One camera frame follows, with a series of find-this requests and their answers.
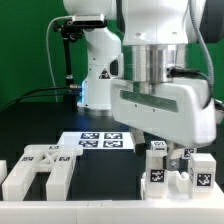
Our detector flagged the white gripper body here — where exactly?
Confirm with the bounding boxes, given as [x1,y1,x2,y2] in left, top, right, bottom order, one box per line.
[111,78,216,148]

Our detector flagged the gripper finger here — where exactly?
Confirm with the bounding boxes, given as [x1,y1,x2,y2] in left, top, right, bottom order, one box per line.
[167,141,183,170]
[129,127,146,153]

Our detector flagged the white chair seat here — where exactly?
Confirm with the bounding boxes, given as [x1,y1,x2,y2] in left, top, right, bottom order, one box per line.
[139,169,224,202]

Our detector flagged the white chair back frame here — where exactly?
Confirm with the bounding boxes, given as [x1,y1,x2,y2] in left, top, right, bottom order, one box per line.
[2,145,83,201]

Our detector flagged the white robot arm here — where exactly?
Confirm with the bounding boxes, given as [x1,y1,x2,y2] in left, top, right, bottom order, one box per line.
[63,0,216,148]

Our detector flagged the white tagged cube right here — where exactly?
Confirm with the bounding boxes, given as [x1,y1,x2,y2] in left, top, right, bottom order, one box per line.
[182,148,197,160]

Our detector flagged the white tagged cube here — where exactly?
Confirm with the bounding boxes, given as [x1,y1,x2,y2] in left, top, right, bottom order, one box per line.
[182,148,197,160]
[151,141,167,151]

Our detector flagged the white tagged cube left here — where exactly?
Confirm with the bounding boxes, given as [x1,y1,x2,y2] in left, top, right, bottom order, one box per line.
[151,141,167,151]

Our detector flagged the white block at left edge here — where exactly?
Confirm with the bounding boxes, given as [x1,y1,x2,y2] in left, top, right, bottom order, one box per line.
[0,160,7,185]

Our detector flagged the white marker base plate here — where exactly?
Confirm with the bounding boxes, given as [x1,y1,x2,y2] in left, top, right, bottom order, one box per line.
[58,132,135,150]

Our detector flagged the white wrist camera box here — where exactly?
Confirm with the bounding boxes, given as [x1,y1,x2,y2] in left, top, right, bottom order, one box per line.
[110,55,124,78]

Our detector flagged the black camera stand pole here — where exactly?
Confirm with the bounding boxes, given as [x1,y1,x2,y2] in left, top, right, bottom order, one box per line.
[63,37,76,111]

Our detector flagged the white obstacle wall frame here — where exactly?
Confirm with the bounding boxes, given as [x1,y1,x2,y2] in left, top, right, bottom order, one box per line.
[0,197,224,224]

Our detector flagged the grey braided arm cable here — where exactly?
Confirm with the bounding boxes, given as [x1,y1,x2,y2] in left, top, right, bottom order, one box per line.
[188,0,216,84]

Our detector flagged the black cables on table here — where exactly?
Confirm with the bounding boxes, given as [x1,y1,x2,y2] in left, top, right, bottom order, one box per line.
[0,83,83,111]

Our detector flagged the black camera on stand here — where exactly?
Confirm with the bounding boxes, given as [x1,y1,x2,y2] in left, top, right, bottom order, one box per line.
[53,14,108,42]

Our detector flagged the grey camera cable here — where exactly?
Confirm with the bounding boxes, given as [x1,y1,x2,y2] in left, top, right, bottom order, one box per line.
[45,15,74,103]

